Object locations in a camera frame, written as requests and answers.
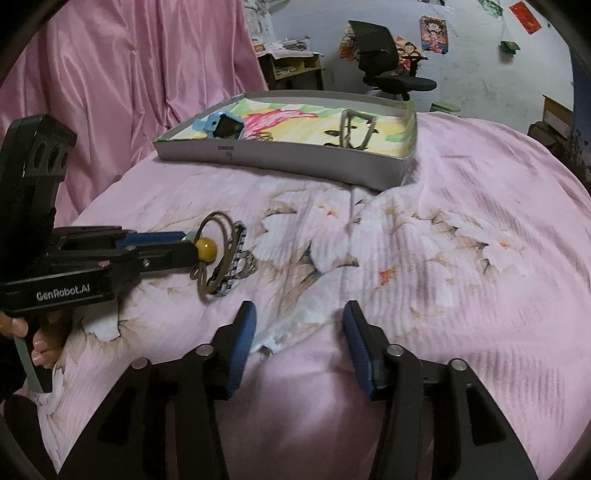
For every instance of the colourful drawing paper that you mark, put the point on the colourful drawing paper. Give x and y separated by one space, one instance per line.
300 124

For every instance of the dark cloth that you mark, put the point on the dark cloth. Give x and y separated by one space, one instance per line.
21 434

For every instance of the pink floral blanket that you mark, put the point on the pink floral blanket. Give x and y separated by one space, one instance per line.
438 230

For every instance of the flat green box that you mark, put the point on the flat green box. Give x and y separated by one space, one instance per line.
445 107

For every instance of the person's left hand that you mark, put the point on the person's left hand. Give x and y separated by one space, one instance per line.
44 346

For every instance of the green hanging box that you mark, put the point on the green hanging box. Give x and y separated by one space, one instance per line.
509 47

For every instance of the blue smartwatch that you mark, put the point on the blue smartwatch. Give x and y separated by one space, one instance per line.
226 125

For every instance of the blue dotted fabric wardrobe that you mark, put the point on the blue dotted fabric wardrobe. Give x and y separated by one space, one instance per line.
581 138

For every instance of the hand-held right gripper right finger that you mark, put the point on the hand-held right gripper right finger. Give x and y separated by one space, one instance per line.
358 346

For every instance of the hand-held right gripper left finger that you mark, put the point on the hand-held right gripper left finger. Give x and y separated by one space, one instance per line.
242 341

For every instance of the beige geometric hair clip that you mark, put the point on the beige geometric hair clip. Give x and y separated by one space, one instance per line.
344 129

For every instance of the cartoon figures poster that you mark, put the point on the cartoon figures poster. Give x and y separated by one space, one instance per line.
408 53

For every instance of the wooden desk shelf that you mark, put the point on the wooden desk shelf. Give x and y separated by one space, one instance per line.
295 69

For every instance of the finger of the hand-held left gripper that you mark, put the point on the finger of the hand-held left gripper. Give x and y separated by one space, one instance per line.
152 238
171 256

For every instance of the red wall poster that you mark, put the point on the red wall poster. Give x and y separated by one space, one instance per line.
524 16

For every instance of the colourful poster behind chair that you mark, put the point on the colourful poster behind chair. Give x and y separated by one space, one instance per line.
348 44

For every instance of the pile of books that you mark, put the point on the pile of books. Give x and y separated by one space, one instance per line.
286 45

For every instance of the dark storage box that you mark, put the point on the dark storage box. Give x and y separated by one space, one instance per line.
545 134

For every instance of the black office chair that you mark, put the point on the black office chair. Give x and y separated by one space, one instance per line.
374 41

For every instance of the cartoon wall poster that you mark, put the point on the cartoon wall poster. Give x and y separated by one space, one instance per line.
435 33

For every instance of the grey cardboard box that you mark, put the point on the grey cardboard box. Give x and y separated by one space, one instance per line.
277 159

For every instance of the pink curtain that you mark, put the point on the pink curtain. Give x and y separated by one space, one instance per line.
138 69

